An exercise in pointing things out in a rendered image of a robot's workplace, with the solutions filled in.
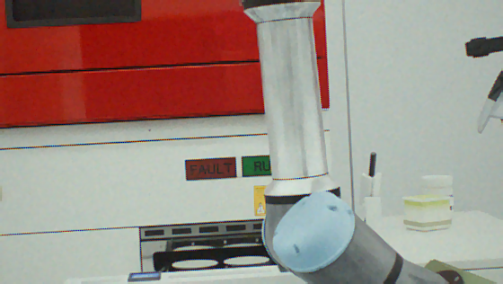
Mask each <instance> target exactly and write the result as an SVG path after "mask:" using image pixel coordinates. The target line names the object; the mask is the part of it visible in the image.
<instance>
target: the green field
mask: <svg viewBox="0 0 503 284"><path fill-rule="evenodd" d="M243 173H244V175H256V174H270V173H272V170H271V163H270V157H244V158H243Z"/></svg>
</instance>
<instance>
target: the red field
mask: <svg viewBox="0 0 503 284"><path fill-rule="evenodd" d="M187 169H188V179H189V178H203V177H217V176H235V173H234V159H233V158H230V159H216V160H203V161H189V162H187Z"/></svg>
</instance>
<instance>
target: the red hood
mask: <svg viewBox="0 0 503 284"><path fill-rule="evenodd" d="M320 3H321V4H320V5H319V7H318V8H317V9H316V11H315V12H314V13H313V38H314V46H315V53H316V60H317V68H318V76H319V84H320V98H321V106H322V109H329V108H330V107H331V106H330V90H329V74H328V59H327V42H326V11H325V0H320ZM251 112H265V106H264V99H263V91H262V84H261V77H260V56H259V49H258V41H257V34H256V27H255V23H254V21H253V20H252V19H251V18H250V17H249V16H247V14H246V13H244V11H243V0H0V127H10V126H23V125H38V124H66V123H80V122H95V121H109V120H136V119H151V118H179V117H194V116H207V115H222V114H236V113H251Z"/></svg>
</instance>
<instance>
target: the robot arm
mask: <svg viewBox="0 0 503 284"><path fill-rule="evenodd" d="M320 4H321V3H320V0H243V11H244V13H246V14H247V16H249V17H250V18H251V19H252V20H253V21H254V23H255V27H256V34H257V41H258V49H259V56H260V77H261V84H262V91H263V99H264V106H265V113H266V121H267V135H268V142H269V156H270V163H271V170H272V177H273V179H272V182H271V183H270V184H269V186H268V187H267V189H266V190H265V191H264V198H265V206H266V213H267V214H266V216H265V218H264V220H263V224H262V239H263V242H264V244H265V247H266V248H267V252H268V254H269V255H270V257H271V258H272V259H273V261H274V262H275V263H276V264H277V265H278V266H279V267H280V268H283V269H284V270H286V271H288V272H291V273H293V274H295V275H296V276H297V277H299V279H301V280H304V281H306V283H307V284H449V283H448V281H447V280H445V279H443V278H442V276H441V275H439V274H437V273H435V272H433V271H430V270H428V269H426V268H423V267H422V266H418V265H417V264H415V263H413V262H411V261H408V260H405V259H403V257H402V256H401V255H400V254H399V253H397V252H396V251H395V250H394V249H393V248H392V247H391V246H390V245H389V244H388V243H387V242H385V240H384V239H383V238H382V237H381V236H380V235H379V234H377V233H376V232H375V231H374V230H373V229H372V228H371V227H370V226H369V225H368V224H367V223H366V222H364V221H363V220H362V219H361V218H360V217H359V216H358V215H357V214H355V213H354V212H353V211H352V209H351V208H350V206H349V205H348V204H347V203H346V202H345V201H344V200H342V199H341V196H340V184H339V183H338V182H337V181H335V180H334V179H333V178H332V176H330V175H329V173H328V165H327V157H326V143H325V136H324V127H323V120H322V106H321V98H320V84H319V76H318V68H317V60H316V53H315V46H314V38H313V13H314V12H315V11H316V9H317V8H318V7H319V5H320ZM465 49H466V55H467V56H468V57H473V58H484V57H486V56H488V55H489V54H492V53H496V52H501V51H503V36H498V37H494V38H489V39H487V37H480V36H479V37H476V38H474V39H471V40H469V41H466V42H465ZM490 118H500V120H501V122H502V124H503V68H502V70H501V71H500V73H499V76H498V77H497V79H496V80H495V82H494V84H493V86H492V88H491V90H490V92H489V94H488V96H487V100H486V102H485V103H484V105H483V107H482V109H481V115H480V117H479V118H478V132H479V133H481V132H482V131H483V130H484V128H485V127H486V125H487V124H488V121H489V119H490Z"/></svg>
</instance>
